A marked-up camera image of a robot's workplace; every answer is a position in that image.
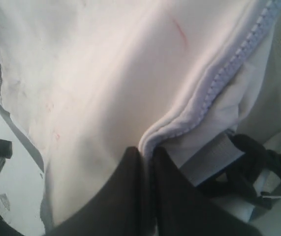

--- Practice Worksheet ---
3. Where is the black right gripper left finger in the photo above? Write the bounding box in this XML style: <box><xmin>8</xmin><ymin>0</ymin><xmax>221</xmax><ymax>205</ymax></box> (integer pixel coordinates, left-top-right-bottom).
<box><xmin>47</xmin><ymin>147</ymin><xmax>155</xmax><ymax>236</ymax></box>

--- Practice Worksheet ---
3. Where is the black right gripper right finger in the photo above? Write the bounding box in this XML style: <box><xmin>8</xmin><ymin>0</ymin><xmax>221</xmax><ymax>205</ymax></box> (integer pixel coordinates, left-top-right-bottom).
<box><xmin>151</xmin><ymin>148</ymin><xmax>281</xmax><ymax>236</ymax></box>

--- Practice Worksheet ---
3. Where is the white canvas duffel bag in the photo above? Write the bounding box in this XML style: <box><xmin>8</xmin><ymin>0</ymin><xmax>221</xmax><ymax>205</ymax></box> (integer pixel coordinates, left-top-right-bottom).
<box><xmin>0</xmin><ymin>0</ymin><xmax>281</xmax><ymax>236</ymax></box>

